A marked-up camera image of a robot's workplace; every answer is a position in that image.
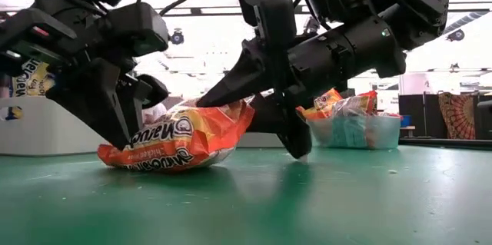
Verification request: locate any black overhead beam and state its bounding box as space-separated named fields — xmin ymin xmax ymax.
xmin=159 ymin=5 xmax=492 ymax=18

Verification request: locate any black ceiling camera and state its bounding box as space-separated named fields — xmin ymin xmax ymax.
xmin=170 ymin=28 xmax=185 ymax=46
xmin=446 ymin=28 xmax=466 ymax=43

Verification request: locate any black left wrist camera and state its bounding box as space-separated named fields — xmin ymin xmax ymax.
xmin=105 ymin=2 xmax=170 ymax=58

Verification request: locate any black cabinet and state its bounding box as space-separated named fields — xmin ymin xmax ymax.
xmin=398 ymin=94 xmax=439 ymax=138

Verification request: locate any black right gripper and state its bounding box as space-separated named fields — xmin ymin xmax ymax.
xmin=195 ymin=16 xmax=407 ymax=161

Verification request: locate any white plastic bin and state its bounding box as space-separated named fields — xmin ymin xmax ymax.
xmin=236 ymin=132 xmax=285 ymax=149
xmin=0 ymin=96 xmax=111 ymax=157

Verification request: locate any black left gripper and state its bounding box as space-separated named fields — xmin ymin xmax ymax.
xmin=0 ymin=0 xmax=171 ymax=151

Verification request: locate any teal translucent plastic bin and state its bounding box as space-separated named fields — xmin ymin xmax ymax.
xmin=306 ymin=115 xmax=403 ymax=151

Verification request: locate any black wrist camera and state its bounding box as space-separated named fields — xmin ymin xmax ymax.
xmin=237 ymin=0 xmax=298 ymax=48
xmin=105 ymin=2 xmax=170 ymax=58

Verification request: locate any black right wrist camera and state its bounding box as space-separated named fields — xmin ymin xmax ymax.
xmin=237 ymin=0 xmax=298 ymax=48

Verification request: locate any white column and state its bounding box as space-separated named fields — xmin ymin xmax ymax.
xmin=399 ymin=74 xmax=435 ymax=95

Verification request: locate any orange patterned tapestry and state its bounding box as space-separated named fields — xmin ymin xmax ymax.
xmin=437 ymin=91 xmax=477 ymax=141

